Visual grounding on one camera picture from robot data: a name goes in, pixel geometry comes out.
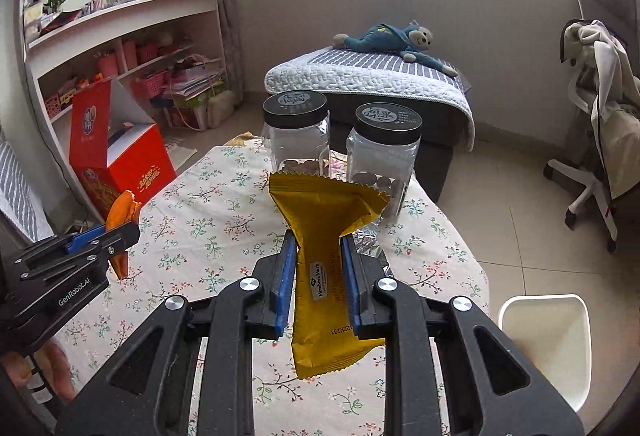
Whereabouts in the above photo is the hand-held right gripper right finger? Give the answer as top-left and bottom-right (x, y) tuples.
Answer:
(340, 236), (586, 436)

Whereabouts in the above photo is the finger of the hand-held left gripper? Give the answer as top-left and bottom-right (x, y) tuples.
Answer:
(65, 221), (141, 264)

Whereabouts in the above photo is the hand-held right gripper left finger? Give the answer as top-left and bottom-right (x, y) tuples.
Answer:
(55, 231), (298, 436)

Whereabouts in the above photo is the orange snack wrapper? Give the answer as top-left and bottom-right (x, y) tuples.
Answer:
(104, 190), (141, 281)

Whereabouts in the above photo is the yellow snack wrapper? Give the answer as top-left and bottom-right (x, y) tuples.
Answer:
(269, 171), (391, 381)

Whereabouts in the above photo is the white trash bin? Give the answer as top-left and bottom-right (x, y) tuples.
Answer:
(497, 295), (592, 414)

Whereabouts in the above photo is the person's left hand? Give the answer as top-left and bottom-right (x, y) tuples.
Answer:
(5, 341), (78, 404)

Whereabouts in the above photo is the silver foil wrapper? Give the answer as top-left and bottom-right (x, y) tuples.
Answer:
(350, 221), (393, 279)

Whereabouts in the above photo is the red gift box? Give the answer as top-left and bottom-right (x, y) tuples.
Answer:
(69, 79), (177, 222)

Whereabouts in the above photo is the grey striped cushion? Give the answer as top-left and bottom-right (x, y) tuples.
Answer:
(0, 136), (53, 247)

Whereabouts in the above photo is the small clear container of nuts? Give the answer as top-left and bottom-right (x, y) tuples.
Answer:
(282, 157), (331, 177)

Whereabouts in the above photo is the pink plastic basket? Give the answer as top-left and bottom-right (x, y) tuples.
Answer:
(131, 70), (168, 100)

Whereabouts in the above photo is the white bag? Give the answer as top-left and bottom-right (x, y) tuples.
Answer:
(207, 90), (236, 129)

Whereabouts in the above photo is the clear jar black lid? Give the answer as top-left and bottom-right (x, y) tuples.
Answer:
(346, 102), (423, 217)
(261, 90), (332, 179)

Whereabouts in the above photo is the stack of papers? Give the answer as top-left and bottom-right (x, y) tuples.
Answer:
(165, 59), (226, 100)

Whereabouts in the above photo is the grey quilted blanket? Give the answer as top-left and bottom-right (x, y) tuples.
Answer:
(264, 45), (476, 152)

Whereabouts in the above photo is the white bookshelf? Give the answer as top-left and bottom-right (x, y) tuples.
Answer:
(20, 0), (236, 222)

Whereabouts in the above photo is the beige curtain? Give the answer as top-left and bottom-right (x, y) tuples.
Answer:
(182, 0), (246, 102)

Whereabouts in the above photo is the blue plush monkey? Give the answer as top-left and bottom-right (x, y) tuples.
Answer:
(332, 20), (460, 78)

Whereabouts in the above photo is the white office chair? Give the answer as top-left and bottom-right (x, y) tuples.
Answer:
(544, 19), (640, 252)

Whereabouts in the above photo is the cream jacket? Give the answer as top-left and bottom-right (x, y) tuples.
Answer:
(560, 19), (640, 202)

